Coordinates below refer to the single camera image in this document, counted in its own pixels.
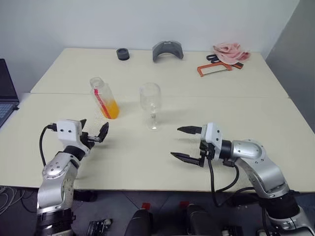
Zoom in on clear bottle with orange juice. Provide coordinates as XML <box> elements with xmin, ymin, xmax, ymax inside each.
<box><xmin>89</xmin><ymin>76</ymin><xmax>121</xmax><ymax>120</ymax></box>

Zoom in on dark laptop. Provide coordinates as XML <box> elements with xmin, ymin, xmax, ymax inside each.
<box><xmin>0</xmin><ymin>58</ymin><xmax>20</xmax><ymax>128</ymax></box>

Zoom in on dark grey round holder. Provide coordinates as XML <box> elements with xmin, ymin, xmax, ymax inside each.
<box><xmin>116</xmin><ymin>48</ymin><xmax>130</xmax><ymax>61</ymax></box>

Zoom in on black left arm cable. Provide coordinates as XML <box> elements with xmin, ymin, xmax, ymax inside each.
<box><xmin>39</xmin><ymin>122</ymin><xmax>59</xmax><ymax>167</ymax></box>

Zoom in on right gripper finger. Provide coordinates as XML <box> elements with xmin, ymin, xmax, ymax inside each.
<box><xmin>177</xmin><ymin>125</ymin><xmax>204</xmax><ymax>136</ymax></box>
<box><xmin>170</xmin><ymin>151</ymin><xmax>205</xmax><ymax>168</ymax></box>

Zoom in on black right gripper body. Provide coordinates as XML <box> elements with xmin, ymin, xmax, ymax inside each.
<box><xmin>198</xmin><ymin>140</ymin><xmax>215</xmax><ymax>168</ymax></box>

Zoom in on white floor cables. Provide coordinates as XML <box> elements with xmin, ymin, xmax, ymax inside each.
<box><xmin>0</xmin><ymin>186</ymin><xmax>26</xmax><ymax>215</ymax></box>

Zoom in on orange hacksaw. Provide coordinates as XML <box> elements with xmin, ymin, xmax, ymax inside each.
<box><xmin>196</xmin><ymin>61</ymin><xmax>245</xmax><ymax>79</ymax></box>

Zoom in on grey curved visor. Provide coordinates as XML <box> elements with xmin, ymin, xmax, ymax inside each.
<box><xmin>152</xmin><ymin>41</ymin><xmax>184</xmax><ymax>63</ymax></box>

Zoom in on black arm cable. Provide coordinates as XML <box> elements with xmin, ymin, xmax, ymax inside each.
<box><xmin>207</xmin><ymin>158</ymin><xmax>258</xmax><ymax>207</ymax></box>
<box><xmin>39</xmin><ymin>122</ymin><xmax>59</xmax><ymax>167</ymax></box>

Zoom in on clear wine glass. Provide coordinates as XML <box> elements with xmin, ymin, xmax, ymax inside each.
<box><xmin>139</xmin><ymin>83</ymin><xmax>162</xmax><ymax>132</ymax></box>

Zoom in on black floor cable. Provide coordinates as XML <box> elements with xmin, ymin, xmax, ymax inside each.
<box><xmin>21</xmin><ymin>193</ymin><xmax>40</xmax><ymax>214</ymax></box>

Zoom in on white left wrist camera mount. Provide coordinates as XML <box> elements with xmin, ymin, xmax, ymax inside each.
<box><xmin>56</xmin><ymin>119</ymin><xmax>91</xmax><ymax>157</ymax></box>

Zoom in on pink crumpled cloth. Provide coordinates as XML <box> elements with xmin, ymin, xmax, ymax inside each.
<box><xmin>212</xmin><ymin>42</ymin><xmax>252</xmax><ymax>65</ymax></box>

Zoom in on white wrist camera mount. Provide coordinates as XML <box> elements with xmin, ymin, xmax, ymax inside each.
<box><xmin>56</xmin><ymin>119</ymin><xmax>91</xmax><ymax>157</ymax></box>
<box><xmin>200</xmin><ymin>122</ymin><xmax>223</xmax><ymax>161</ymax></box>

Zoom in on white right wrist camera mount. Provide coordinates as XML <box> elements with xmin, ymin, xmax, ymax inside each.
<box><xmin>200</xmin><ymin>122</ymin><xmax>223</xmax><ymax>161</ymax></box>

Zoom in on black wheeled floor device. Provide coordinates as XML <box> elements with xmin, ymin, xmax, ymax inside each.
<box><xmin>86</xmin><ymin>218</ymin><xmax>114</xmax><ymax>236</ymax></box>

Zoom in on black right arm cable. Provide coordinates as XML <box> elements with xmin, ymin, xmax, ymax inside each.
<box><xmin>207</xmin><ymin>158</ymin><xmax>258</xmax><ymax>207</ymax></box>

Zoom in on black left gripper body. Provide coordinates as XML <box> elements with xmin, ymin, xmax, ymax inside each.
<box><xmin>80</xmin><ymin>132</ymin><xmax>102</xmax><ymax>150</ymax></box>

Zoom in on dark rounded shape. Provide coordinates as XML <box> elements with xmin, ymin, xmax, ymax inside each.
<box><xmin>124</xmin><ymin>208</ymin><xmax>154</xmax><ymax>236</ymax></box>
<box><xmin>184</xmin><ymin>204</ymin><xmax>215</xmax><ymax>236</ymax></box>

